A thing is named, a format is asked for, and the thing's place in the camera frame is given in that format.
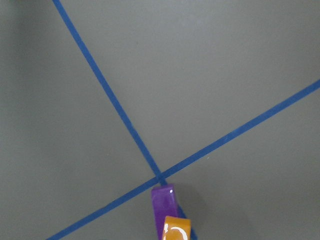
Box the purple trapezoid block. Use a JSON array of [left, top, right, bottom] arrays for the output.
[[151, 184, 179, 240]]

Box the orange trapezoid block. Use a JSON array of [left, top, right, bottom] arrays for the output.
[[161, 216, 191, 240]]

